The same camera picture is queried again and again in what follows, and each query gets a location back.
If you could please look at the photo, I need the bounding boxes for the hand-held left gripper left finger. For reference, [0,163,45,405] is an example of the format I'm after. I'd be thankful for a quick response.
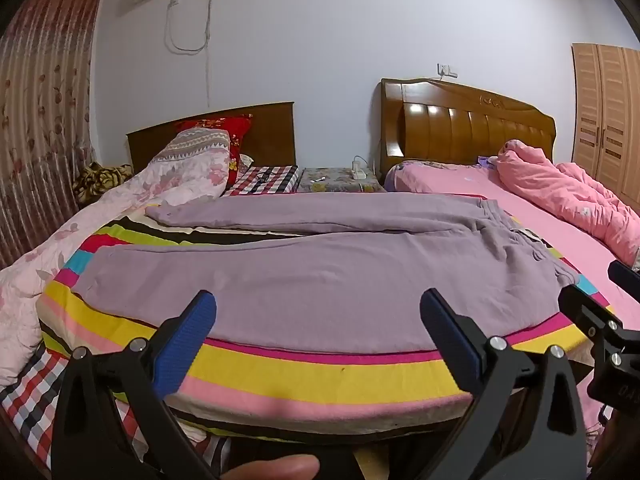
[50,289,223,480]

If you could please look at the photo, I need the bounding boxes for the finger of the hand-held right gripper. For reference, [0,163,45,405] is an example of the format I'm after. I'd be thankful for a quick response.
[557,285,622,345]
[607,260,640,307]

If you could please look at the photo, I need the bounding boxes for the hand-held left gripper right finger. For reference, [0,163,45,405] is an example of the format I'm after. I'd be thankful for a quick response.
[419,287,587,480]

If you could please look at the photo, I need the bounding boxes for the purple pants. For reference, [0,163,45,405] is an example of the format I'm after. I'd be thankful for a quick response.
[72,192,581,354]

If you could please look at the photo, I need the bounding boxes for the person's left hand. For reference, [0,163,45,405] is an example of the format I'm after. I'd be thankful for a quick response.
[220,455,321,480]

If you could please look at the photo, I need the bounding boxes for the pink bed sheet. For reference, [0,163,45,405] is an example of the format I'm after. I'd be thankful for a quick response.
[385,160,640,358]

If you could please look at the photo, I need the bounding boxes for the striped colourful blanket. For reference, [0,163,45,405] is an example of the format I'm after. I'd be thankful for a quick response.
[37,194,620,445]

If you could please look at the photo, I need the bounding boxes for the pink floral pillow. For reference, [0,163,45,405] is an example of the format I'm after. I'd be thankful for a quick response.
[384,160,482,194]

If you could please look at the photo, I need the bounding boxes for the pink floral quilt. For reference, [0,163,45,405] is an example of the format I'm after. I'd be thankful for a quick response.
[0,128,233,388]

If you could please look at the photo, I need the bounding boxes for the wooden wardrobe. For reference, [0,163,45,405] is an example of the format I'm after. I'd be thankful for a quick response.
[571,43,640,212]

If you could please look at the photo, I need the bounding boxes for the tiger print blanket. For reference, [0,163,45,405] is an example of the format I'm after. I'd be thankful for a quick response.
[72,162,134,206]

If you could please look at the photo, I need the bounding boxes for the plaid bed sheet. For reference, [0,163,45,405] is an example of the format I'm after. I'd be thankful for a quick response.
[0,164,302,480]

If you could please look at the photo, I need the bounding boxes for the nightstand with floral cover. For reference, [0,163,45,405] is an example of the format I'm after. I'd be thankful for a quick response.
[296,166,387,194]

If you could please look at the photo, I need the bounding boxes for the glossy wooden headboard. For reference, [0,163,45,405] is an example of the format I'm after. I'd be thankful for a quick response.
[380,78,557,187]

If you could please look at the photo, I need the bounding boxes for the red pillow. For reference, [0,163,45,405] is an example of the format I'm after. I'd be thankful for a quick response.
[175,115,253,189]

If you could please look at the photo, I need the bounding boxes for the dark wooden headboard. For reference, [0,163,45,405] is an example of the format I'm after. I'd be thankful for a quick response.
[125,101,296,177]

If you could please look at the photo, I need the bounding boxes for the floral curtain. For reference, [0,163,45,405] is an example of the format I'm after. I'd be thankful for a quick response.
[0,0,107,272]

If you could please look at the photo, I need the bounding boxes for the white air conditioner cable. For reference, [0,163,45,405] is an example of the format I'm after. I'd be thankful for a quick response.
[165,0,217,110]

